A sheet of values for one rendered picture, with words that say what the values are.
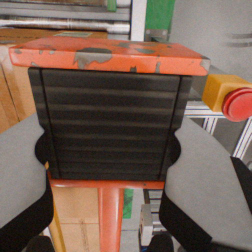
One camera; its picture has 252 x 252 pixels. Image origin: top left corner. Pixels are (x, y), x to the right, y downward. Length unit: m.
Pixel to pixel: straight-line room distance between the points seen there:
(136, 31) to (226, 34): 0.89
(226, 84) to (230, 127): 1.17
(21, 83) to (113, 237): 0.38
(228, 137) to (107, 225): 1.50
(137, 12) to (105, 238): 0.69
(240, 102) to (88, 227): 1.46
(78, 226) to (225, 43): 1.74
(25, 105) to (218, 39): 1.31
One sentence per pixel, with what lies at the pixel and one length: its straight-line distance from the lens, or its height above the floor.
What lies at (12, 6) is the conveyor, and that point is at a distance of 0.96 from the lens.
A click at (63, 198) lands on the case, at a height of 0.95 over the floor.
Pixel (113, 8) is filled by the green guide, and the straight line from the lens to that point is 0.71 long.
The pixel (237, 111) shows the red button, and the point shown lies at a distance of 0.41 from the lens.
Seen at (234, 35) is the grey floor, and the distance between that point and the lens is 1.56.
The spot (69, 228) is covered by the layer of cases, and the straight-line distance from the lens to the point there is 1.70.
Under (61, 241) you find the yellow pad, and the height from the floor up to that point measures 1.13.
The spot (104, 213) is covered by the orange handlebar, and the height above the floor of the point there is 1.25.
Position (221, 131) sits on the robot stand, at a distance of 1.57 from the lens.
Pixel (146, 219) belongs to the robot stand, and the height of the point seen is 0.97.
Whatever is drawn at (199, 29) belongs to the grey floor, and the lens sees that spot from 1.45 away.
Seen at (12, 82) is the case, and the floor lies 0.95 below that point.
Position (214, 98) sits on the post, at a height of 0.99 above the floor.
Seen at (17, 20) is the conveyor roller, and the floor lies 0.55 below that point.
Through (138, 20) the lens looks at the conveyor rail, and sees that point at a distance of 0.76.
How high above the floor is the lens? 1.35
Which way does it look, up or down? 59 degrees down
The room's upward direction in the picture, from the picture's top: 177 degrees clockwise
